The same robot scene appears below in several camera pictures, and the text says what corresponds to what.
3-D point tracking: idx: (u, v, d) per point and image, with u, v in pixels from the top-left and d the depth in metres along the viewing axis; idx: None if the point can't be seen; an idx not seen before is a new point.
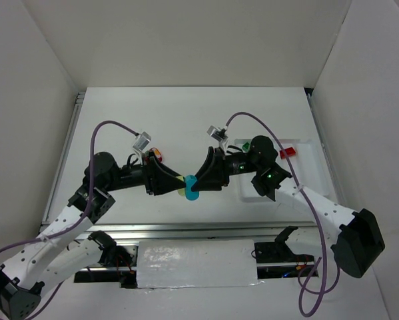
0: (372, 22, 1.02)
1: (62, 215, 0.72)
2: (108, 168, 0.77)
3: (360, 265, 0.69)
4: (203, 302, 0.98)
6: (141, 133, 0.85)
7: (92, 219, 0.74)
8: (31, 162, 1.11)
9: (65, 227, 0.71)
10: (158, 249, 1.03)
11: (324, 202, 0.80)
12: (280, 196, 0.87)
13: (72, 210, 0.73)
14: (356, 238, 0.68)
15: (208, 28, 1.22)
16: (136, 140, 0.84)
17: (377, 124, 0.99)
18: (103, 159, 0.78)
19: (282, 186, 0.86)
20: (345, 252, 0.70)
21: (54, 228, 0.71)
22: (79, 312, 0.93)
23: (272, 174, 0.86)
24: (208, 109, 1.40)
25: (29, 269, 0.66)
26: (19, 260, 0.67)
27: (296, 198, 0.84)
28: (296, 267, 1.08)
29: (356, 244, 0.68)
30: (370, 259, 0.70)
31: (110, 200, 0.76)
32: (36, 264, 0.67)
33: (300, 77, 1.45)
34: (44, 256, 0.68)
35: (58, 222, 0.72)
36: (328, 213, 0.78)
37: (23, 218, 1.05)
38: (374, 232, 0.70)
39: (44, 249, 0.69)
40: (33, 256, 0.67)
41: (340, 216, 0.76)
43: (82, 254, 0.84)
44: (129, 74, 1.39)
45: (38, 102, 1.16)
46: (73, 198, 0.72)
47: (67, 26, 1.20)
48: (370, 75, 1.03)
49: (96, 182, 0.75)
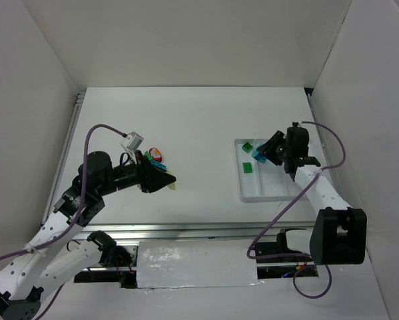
0: (373, 20, 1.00)
1: (48, 222, 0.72)
2: (102, 168, 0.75)
3: (326, 252, 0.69)
4: (205, 304, 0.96)
6: (133, 134, 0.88)
7: (82, 223, 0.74)
8: (32, 164, 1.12)
9: (53, 236, 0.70)
10: (158, 249, 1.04)
11: (329, 190, 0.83)
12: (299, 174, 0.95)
13: (60, 217, 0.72)
14: (334, 224, 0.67)
15: (208, 27, 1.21)
16: (129, 140, 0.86)
17: (378, 125, 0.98)
18: (99, 157, 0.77)
19: (305, 167, 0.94)
20: (318, 230, 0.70)
21: (41, 238, 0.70)
22: (79, 311, 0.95)
23: (302, 158, 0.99)
24: (207, 110, 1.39)
25: (20, 282, 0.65)
26: (8, 272, 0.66)
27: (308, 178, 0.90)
28: (296, 267, 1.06)
29: (333, 228, 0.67)
30: (340, 252, 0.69)
31: (100, 204, 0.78)
32: (27, 275, 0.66)
33: (300, 77, 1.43)
34: (34, 266, 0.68)
35: (44, 230, 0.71)
36: (325, 196, 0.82)
37: (24, 218, 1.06)
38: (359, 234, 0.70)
39: (34, 260, 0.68)
40: (22, 268, 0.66)
41: (336, 203, 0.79)
43: (78, 257, 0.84)
44: (128, 74, 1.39)
45: (38, 103, 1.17)
46: (60, 202, 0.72)
47: (65, 26, 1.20)
48: (370, 75, 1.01)
49: (89, 183, 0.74)
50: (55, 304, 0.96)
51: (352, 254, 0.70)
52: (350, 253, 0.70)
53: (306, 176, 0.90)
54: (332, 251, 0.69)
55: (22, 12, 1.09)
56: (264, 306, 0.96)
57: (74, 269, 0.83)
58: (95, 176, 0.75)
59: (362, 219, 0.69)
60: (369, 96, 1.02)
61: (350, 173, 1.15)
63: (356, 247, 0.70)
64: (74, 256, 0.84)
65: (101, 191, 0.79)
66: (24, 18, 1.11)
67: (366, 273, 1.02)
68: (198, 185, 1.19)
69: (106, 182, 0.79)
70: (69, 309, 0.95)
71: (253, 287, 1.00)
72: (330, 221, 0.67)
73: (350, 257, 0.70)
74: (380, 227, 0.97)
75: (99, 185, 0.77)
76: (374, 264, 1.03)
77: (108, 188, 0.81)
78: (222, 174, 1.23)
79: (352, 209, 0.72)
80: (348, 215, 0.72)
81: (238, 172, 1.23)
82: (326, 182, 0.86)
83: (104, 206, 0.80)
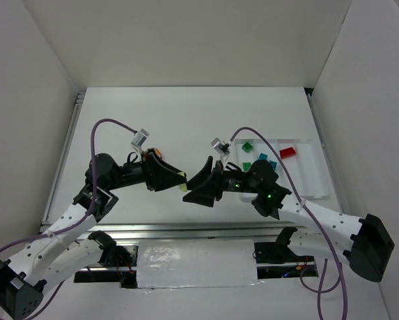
0: (373, 21, 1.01)
1: (67, 212, 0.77)
2: (107, 170, 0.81)
3: (378, 272, 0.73)
4: (204, 304, 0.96)
6: (139, 130, 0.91)
7: (96, 216, 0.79)
8: (32, 163, 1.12)
9: (70, 224, 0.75)
10: (158, 249, 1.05)
11: (328, 215, 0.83)
12: (282, 214, 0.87)
13: (79, 209, 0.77)
14: (368, 248, 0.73)
15: (208, 28, 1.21)
16: (134, 136, 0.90)
17: (378, 125, 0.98)
18: (103, 160, 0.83)
19: (284, 204, 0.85)
20: (362, 262, 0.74)
21: (59, 225, 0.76)
22: (80, 312, 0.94)
23: (272, 194, 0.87)
24: (208, 110, 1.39)
25: (35, 265, 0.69)
26: (25, 254, 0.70)
27: (300, 214, 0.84)
28: (296, 267, 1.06)
29: (371, 253, 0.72)
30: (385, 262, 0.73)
31: (112, 199, 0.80)
32: (42, 258, 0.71)
33: (300, 77, 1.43)
34: (49, 252, 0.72)
35: (63, 219, 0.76)
36: (336, 225, 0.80)
37: (23, 218, 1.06)
38: (384, 234, 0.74)
39: (50, 245, 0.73)
40: (39, 252, 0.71)
41: (348, 225, 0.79)
43: (81, 253, 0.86)
44: (128, 74, 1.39)
45: (38, 103, 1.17)
46: (78, 196, 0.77)
47: (66, 27, 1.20)
48: (370, 75, 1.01)
49: (98, 183, 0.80)
50: (55, 304, 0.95)
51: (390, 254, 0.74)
52: (387, 253, 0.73)
53: (297, 213, 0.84)
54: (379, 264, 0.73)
55: (22, 12, 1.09)
56: (265, 306, 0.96)
57: (76, 266, 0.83)
58: (102, 178, 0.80)
59: (378, 223, 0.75)
60: (369, 96, 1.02)
61: (350, 173, 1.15)
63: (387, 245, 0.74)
64: (76, 253, 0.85)
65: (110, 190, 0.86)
66: (24, 17, 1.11)
67: None
68: None
69: (114, 182, 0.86)
70: (69, 308, 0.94)
71: (254, 287, 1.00)
72: (367, 252, 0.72)
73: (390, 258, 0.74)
74: None
75: (107, 185, 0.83)
76: None
77: (116, 184, 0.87)
78: None
79: (366, 220, 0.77)
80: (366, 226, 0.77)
81: None
82: (321, 208, 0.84)
83: (117, 200, 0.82)
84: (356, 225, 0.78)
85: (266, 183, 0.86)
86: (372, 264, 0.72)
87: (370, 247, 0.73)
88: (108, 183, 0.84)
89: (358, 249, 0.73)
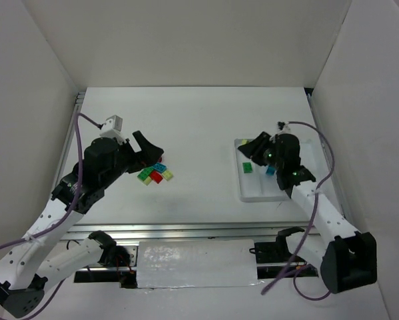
0: (374, 21, 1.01)
1: (46, 210, 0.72)
2: (110, 151, 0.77)
3: (340, 280, 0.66)
4: (204, 304, 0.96)
6: (114, 117, 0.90)
7: (81, 210, 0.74)
8: (31, 162, 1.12)
9: (50, 223, 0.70)
10: (158, 249, 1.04)
11: (331, 212, 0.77)
12: (296, 194, 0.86)
13: (59, 204, 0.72)
14: (346, 253, 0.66)
15: (208, 27, 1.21)
16: (111, 122, 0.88)
17: (378, 125, 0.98)
18: (104, 143, 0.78)
19: (300, 184, 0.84)
20: (330, 262, 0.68)
21: (39, 226, 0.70)
22: (80, 312, 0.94)
23: (297, 173, 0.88)
24: (208, 110, 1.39)
25: (20, 272, 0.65)
26: (8, 262, 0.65)
27: (307, 199, 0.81)
28: (296, 267, 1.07)
29: (346, 258, 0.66)
30: (355, 280, 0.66)
31: (100, 192, 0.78)
32: (26, 264, 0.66)
33: (300, 77, 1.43)
34: (32, 256, 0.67)
35: (42, 218, 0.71)
36: (330, 222, 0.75)
37: (23, 218, 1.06)
38: (369, 256, 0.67)
39: (33, 249, 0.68)
40: (22, 258, 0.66)
41: (342, 230, 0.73)
43: (84, 251, 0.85)
44: (129, 74, 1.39)
45: (38, 102, 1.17)
46: (57, 190, 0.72)
47: (65, 27, 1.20)
48: (371, 75, 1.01)
49: (95, 166, 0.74)
50: (55, 304, 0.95)
51: (365, 281, 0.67)
52: (364, 278, 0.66)
53: (305, 196, 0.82)
54: (346, 278, 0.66)
55: (22, 12, 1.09)
56: (264, 306, 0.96)
57: (76, 262, 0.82)
58: (101, 160, 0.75)
59: (371, 244, 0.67)
60: (370, 96, 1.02)
61: (350, 173, 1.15)
63: (368, 270, 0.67)
64: (77, 252, 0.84)
65: (105, 177, 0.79)
66: (24, 17, 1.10)
67: None
68: (198, 185, 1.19)
69: (112, 167, 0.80)
70: (69, 308, 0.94)
71: (253, 287, 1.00)
72: (341, 252, 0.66)
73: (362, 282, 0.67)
74: (380, 227, 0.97)
75: (104, 170, 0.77)
76: None
77: (113, 170, 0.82)
78: (222, 172, 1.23)
79: (360, 234, 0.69)
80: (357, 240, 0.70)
81: (238, 172, 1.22)
82: (328, 204, 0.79)
83: (103, 195, 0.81)
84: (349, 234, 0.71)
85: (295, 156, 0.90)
86: (337, 264, 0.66)
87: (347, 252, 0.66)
88: (107, 169, 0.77)
89: (334, 244, 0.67)
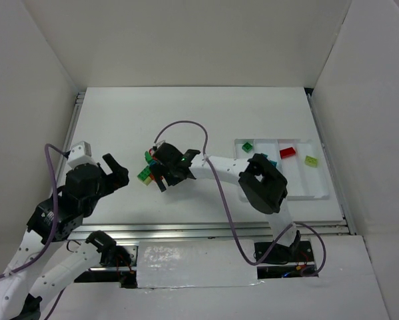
0: (374, 20, 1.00)
1: (24, 243, 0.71)
2: (91, 176, 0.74)
3: (267, 198, 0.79)
4: (204, 304, 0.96)
6: (82, 143, 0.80)
7: (59, 238, 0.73)
8: (32, 162, 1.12)
9: (30, 257, 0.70)
10: (158, 249, 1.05)
11: (224, 162, 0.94)
12: (197, 171, 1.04)
13: (35, 236, 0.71)
14: (252, 180, 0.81)
15: (208, 26, 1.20)
16: (74, 157, 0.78)
17: (378, 124, 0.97)
18: (86, 168, 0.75)
19: (194, 162, 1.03)
20: (249, 194, 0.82)
21: (18, 260, 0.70)
22: (79, 312, 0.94)
23: (184, 157, 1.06)
24: (207, 110, 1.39)
25: (4, 306, 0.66)
26: None
27: (205, 167, 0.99)
28: (296, 267, 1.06)
29: (253, 180, 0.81)
30: (274, 192, 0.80)
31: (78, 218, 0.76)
32: (10, 298, 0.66)
33: (300, 77, 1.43)
34: (16, 290, 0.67)
35: (21, 252, 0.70)
36: (228, 168, 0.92)
37: (24, 218, 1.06)
38: (270, 170, 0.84)
39: (14, 284, 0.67)
40: (5, 292, 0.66)
41: (238, 166, 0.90)
43: (80, 260, 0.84)
44: (128, 74, 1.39)
45: (38, 102, 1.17)
46: (32, 220, 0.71)
47: (64, 27, 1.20)
48: (371, 75, 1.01)
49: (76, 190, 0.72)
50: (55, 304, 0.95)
51: (279, 185, 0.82)
52: (278, 186, 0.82)
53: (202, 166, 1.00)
54: (272, 195, 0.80)
55: (21, 11, 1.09)
56: (264, 306, 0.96)
57: (74, 272, 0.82)
58: (82, 185, 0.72)
59: (258, 160, 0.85)
60: (370, 95, 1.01)
61: (351, 174, 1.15)
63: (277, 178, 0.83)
64: (74, 261, 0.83)
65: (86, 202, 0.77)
66: (24, 17, 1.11)
67: (366, 273, 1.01)
68: (198, 185, 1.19)
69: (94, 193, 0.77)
70: (69, 308, 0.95)
71: (253, 287, 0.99)
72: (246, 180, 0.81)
73: (279, 189, 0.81)
74: (380, 227, 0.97)
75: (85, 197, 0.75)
76: (374, 264, 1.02)
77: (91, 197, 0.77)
78: None
79: (254, 159, 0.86)
80: (254, 164, 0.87)
81: None
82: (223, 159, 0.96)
83: (80, 221, 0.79)
84: (246, 164, 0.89)
85: (176, 158, 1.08)
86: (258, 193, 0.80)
87: (252, 178, 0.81)
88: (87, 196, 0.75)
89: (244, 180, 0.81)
